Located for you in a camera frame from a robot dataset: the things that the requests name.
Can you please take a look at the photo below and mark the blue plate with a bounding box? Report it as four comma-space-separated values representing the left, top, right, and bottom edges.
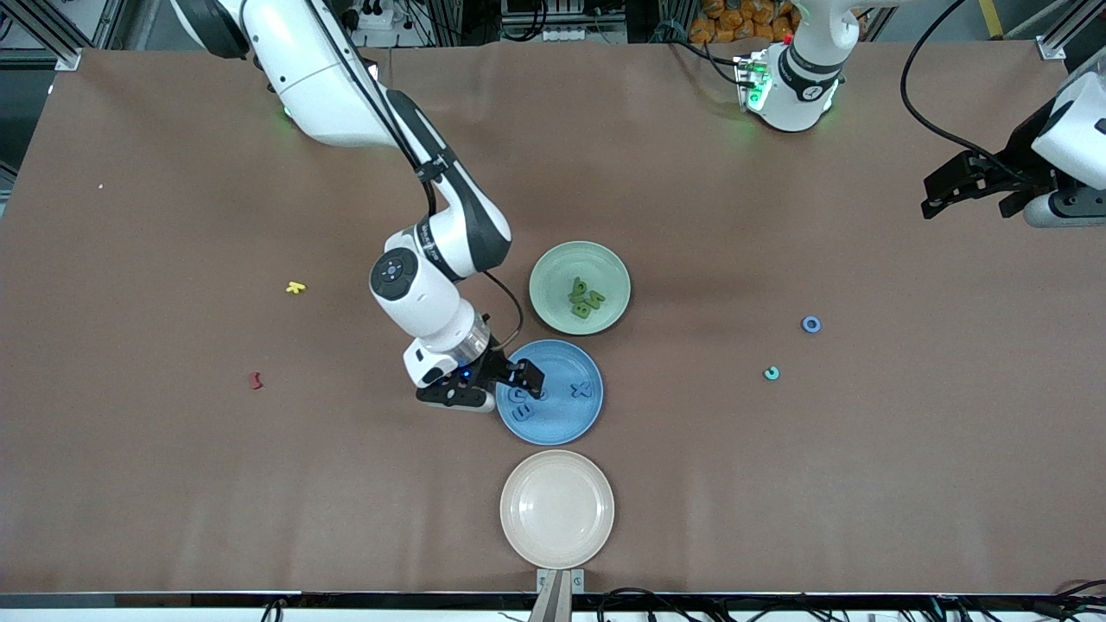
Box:
495, 339, 605, 447

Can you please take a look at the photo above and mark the light green plate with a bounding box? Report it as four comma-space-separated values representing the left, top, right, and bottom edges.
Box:
529, 240, 632, 336

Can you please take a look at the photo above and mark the beige plate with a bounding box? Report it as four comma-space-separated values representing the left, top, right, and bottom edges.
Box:
499, 449, 616, 571

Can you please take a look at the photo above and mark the orange packaged goods pile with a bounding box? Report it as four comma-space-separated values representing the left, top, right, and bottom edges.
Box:
690, 0, 798, 44

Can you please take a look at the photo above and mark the brown table cover sheet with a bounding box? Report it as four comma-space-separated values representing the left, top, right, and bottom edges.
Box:
0, 41, 1106, 597

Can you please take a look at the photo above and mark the white power strip with plugs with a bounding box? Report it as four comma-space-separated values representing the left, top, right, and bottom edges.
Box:
344, 0, 407, 31

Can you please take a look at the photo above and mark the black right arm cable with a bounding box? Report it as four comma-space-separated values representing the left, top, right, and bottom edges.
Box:
240, 0, 524, 345

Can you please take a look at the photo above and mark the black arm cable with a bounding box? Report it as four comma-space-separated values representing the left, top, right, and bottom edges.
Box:
899, 0, 1031, 182
240, 0, 524, 345

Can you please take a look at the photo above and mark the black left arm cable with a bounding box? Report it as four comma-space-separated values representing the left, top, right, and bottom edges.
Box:
899, 0, 1031, 182

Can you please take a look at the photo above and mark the aluminium frame profile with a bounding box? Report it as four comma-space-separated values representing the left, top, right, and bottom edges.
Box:
26, 0, 83, 72
1037, 0, 1106, 61

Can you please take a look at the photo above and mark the grey camera pole bracket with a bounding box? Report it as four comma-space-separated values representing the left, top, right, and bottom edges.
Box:
536, 568, 586, 622

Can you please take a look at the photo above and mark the black cable arc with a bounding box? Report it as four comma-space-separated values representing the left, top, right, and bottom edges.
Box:
596, 587, 692, 622

